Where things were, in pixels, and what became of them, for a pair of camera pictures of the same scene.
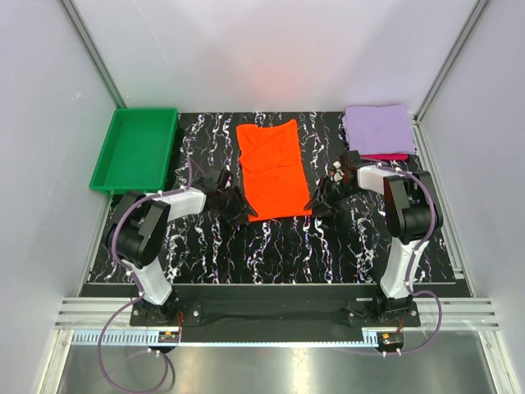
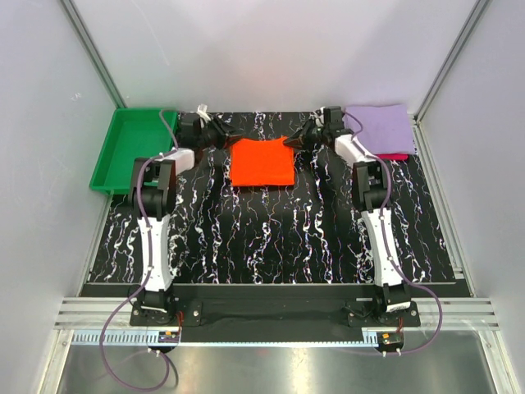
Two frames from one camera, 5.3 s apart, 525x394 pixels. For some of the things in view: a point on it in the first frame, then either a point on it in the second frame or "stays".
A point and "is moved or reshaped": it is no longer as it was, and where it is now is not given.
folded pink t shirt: (385, 157) stays
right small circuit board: (390, 340) stays
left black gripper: (235, 217) to (221, 130)
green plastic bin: (138, 152) stays
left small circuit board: (166, 336) stays
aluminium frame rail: (108, 322) stays
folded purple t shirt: (379, 130) stays
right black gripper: (328, 203) to (298, 139)
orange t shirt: (272, 170) is moved or reshaped
